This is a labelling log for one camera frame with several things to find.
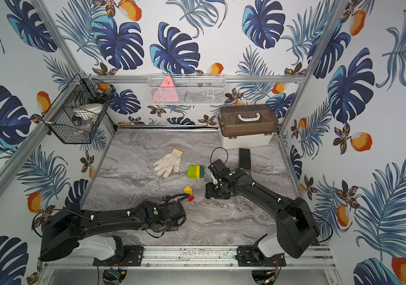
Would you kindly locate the black battery box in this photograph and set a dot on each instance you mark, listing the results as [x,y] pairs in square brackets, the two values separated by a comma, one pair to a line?
[244,159]

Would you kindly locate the brown lid tool box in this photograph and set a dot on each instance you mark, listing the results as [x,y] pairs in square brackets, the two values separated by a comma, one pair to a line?
[246,126]

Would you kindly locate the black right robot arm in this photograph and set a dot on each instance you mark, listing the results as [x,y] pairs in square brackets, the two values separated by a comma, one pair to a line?
[295,226]

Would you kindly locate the yellow long lego brick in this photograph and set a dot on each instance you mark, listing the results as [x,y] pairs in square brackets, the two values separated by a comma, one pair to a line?
[199,171]

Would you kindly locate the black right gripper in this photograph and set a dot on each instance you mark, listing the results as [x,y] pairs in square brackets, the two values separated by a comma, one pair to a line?
[209,192]

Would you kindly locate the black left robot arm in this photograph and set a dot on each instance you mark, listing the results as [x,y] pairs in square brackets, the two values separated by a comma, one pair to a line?
[73,229]

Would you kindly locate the pink triangle object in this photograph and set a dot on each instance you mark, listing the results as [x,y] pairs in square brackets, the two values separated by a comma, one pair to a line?
[166,92]

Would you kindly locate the lime green lego brick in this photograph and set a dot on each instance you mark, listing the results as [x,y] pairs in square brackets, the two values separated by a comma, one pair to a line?
[193,172]

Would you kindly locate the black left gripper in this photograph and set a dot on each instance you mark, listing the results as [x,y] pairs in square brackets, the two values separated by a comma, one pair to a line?
[181,208]

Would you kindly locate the black wire basket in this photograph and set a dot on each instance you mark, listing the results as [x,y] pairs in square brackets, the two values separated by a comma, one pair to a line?
[77,113]

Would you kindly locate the yellow small lego brick front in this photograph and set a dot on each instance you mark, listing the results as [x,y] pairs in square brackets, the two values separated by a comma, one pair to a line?
[188,190]

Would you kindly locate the white knit work glove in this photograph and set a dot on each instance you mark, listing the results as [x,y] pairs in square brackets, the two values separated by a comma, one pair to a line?
[169,163]

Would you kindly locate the clear wall shelf tray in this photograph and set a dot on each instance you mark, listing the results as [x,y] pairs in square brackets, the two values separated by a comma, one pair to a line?
[203,89]

